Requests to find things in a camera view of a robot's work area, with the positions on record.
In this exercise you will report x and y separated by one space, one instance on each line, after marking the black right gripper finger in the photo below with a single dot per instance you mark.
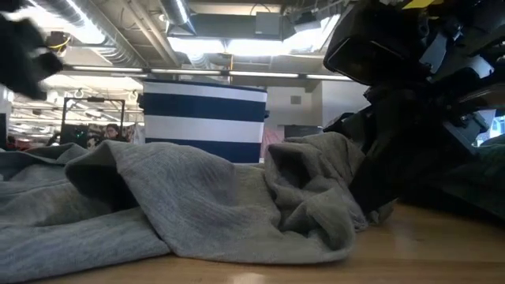
375 185

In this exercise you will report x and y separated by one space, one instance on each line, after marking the dark green garment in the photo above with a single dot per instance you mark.
481 177

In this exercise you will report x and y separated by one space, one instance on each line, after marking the navy white striped fabric bin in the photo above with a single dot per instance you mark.
205 118

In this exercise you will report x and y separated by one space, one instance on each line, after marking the grey patterned garment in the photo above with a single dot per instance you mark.
177 205

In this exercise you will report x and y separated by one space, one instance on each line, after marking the black screen panel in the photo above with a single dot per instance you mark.
73 134

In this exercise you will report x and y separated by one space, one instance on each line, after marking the person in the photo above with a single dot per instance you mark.
112 132

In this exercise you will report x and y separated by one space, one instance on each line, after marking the long ceiling light bar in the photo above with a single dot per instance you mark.
189 72

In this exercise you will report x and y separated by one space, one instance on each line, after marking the grey ceiling box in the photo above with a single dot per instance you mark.
269 23

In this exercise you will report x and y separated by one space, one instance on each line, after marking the black background frame rig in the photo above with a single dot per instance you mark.
64 114

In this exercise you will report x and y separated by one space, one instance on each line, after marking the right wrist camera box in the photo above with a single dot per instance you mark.
375 47

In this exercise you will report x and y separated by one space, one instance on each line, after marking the silver spiral air duct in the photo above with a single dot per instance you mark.
114 47

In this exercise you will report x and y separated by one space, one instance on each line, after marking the short round air duct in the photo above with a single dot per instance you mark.
177 12

